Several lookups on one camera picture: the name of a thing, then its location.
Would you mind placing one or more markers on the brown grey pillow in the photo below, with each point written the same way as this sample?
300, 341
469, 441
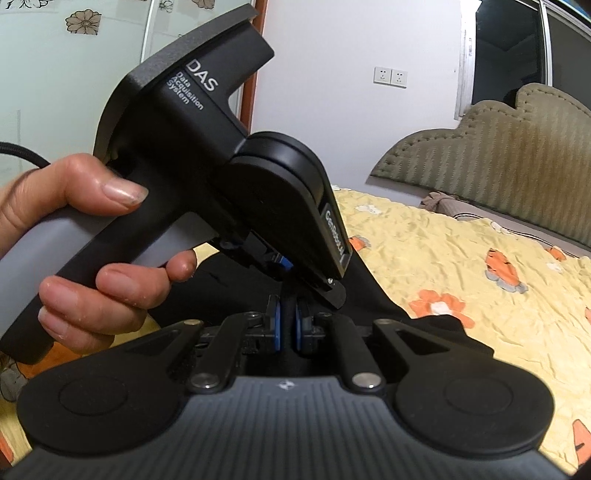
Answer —
451, 206

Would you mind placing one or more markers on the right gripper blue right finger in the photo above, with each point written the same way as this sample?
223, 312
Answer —
298, 327

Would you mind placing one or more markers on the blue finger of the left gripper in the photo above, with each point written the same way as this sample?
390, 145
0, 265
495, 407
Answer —
281, 263

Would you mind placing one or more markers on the yellow carrot print bedsheet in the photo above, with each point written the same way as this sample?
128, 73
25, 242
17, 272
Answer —
527, 298

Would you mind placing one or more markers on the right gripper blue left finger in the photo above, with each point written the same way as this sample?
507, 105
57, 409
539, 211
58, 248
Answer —
276, 325

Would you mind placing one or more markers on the person's left hand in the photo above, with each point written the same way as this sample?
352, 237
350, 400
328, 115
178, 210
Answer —
87, 320

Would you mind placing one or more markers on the olive green padded headboard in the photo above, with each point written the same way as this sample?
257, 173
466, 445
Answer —
530, 161

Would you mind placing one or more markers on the frosted glass floral sliding door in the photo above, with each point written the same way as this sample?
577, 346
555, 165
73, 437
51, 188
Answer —
61, 60

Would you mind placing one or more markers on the dark window with white frame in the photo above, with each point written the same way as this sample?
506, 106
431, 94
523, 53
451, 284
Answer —
508, 44

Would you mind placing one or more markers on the black trousers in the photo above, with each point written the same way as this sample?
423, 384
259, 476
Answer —
225, 285

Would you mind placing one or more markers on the white wall socket pair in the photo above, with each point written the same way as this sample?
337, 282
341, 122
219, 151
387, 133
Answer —
391, 77

